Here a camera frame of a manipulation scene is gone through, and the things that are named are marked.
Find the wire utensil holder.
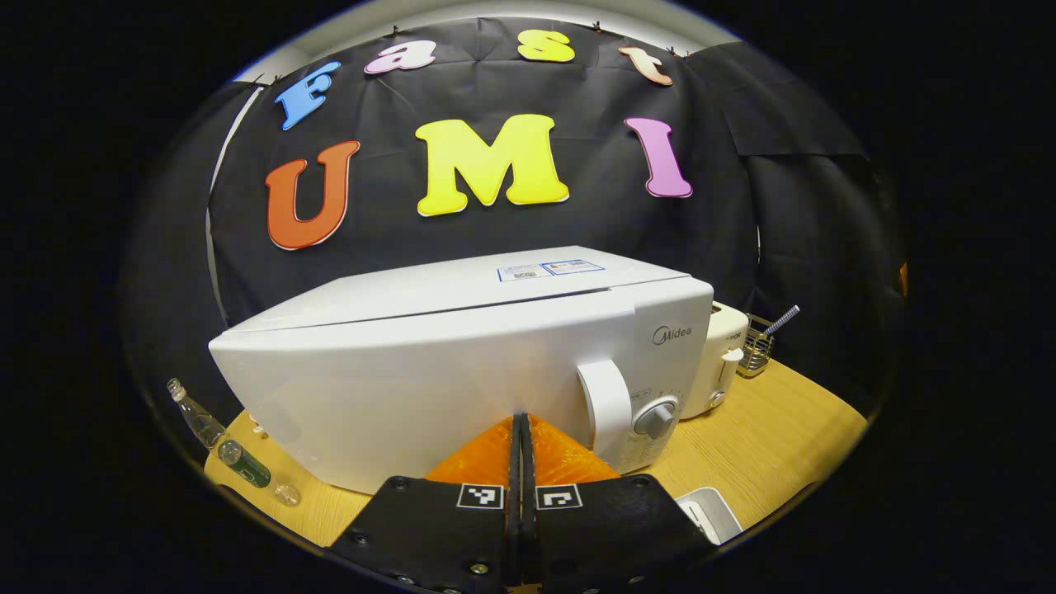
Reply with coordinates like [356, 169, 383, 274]
[737, 313, 776, 379]

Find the white plastic tray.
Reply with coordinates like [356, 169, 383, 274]
[675, 487, 743, 545]

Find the metal spoon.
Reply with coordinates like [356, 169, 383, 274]
[761, 304, 801, 337]

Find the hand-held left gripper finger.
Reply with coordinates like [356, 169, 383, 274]
[328, 412, 522, 594]
[521, 412, 719, 594]

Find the white microwave oven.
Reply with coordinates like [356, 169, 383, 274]
[208, 245, 715, 496]

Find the clear plastic bottle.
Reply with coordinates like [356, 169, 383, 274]
[167, 378, 302, 507]

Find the white toaster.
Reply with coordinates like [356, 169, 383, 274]
[681, 301, 750, 420]

